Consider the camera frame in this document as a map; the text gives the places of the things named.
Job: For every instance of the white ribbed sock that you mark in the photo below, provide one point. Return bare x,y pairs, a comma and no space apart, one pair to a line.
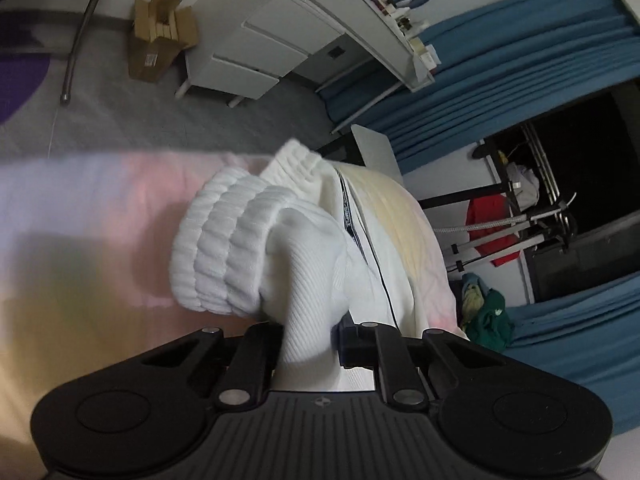
280,240

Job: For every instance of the green garment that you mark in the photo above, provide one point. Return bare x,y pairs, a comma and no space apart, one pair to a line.
492,320

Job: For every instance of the white garment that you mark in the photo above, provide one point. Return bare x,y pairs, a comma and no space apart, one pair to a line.
525,180

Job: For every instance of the white side table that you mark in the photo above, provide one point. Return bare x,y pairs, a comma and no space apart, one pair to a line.
372,150

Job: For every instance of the metal clothes rack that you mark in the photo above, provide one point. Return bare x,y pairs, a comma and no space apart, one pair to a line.
550,221

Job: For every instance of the white desk with drawers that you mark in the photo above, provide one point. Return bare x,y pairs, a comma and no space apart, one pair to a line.
260,35

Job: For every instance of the white desk with clutter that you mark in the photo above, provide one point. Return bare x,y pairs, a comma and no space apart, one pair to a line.
400,15

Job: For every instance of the purple mat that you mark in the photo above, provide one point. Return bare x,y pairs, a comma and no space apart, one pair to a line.
20,85

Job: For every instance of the red garment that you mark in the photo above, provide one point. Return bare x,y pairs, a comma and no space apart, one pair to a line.
487,210

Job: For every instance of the dark window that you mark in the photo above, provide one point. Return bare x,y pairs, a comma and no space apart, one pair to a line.
600,170

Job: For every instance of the pale yellow garment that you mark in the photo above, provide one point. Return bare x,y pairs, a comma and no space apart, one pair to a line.
475,300

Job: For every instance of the blue curtain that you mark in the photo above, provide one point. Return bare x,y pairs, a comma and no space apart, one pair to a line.
500,60
590,335

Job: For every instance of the curved metal pole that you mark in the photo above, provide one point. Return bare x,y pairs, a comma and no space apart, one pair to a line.
75,55

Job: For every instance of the cardboard box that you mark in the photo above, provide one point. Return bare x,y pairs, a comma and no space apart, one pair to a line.
152,40

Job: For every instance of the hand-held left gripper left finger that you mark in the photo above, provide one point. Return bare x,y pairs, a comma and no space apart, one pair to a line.
265,347

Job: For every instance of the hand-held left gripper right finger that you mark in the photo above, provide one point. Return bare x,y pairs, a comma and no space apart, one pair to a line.
345,341

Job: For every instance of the pastel blanket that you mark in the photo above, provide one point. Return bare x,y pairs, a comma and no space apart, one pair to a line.
75,220

